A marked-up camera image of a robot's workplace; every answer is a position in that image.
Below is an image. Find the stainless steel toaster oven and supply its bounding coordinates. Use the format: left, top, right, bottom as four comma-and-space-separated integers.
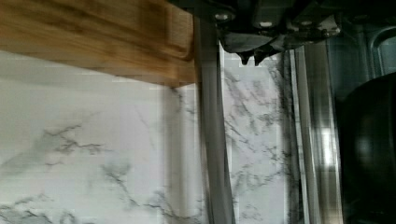
329, 24, 395, 224

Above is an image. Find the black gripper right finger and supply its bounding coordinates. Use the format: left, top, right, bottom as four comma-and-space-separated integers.
253, 35, 299, 66

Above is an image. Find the bamboo cutting board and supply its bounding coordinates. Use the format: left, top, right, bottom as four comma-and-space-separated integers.
0, 0, 196, 87

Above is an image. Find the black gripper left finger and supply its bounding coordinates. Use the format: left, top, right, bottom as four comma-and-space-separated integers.
219, 31, 272, 65

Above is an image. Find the black bowl inside oven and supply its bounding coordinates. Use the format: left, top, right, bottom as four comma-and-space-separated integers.
338, 73, 395, 224

